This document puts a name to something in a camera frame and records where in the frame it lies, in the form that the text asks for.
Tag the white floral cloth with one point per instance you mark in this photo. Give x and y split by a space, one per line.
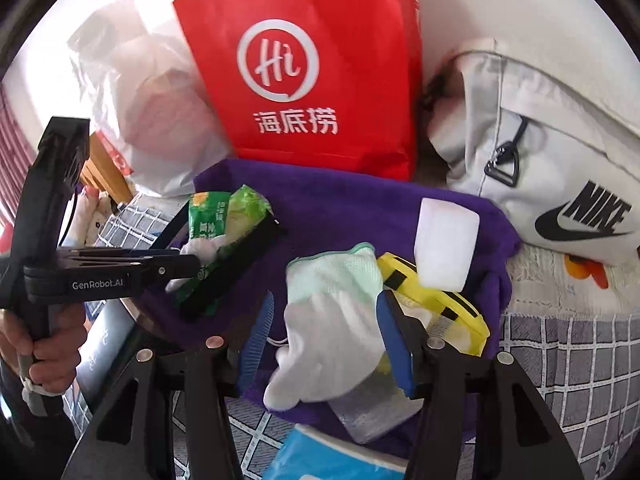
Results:
92 215

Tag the green and white tissue pack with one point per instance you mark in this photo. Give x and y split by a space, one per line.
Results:
225 215

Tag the white plastic shopping bag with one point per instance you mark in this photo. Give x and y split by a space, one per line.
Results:
150 125

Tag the red striped curtain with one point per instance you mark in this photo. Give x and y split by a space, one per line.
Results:
12 160

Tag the purple towel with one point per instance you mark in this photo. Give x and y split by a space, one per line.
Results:
340 210

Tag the light blue packet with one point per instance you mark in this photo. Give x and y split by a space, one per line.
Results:
330 455

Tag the white glove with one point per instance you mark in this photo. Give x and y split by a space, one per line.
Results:
330 320

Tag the red paper bag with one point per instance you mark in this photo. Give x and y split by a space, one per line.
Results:
350 10

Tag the silver packet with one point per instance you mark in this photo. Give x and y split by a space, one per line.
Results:
370 410

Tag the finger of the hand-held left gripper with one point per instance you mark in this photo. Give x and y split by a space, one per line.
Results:
235 270
175 265

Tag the person's left hand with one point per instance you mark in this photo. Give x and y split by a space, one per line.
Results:
55 345

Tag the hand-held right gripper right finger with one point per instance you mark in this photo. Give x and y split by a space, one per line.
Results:
395 350

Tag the patterned bed sheet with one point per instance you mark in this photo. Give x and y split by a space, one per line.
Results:
550 285

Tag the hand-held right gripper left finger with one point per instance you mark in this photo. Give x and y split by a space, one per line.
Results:
257 345

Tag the yellow pouch with black stripes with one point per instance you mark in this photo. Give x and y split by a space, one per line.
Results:
465 325

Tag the wooden nightstand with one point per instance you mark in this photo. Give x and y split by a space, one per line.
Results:
100 165

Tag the grey checked blanket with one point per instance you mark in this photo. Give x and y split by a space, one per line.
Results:
575 360

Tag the white bag with black logo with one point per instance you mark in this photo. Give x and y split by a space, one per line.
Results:
550 160

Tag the dark grey box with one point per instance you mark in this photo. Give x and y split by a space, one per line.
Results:
107 350

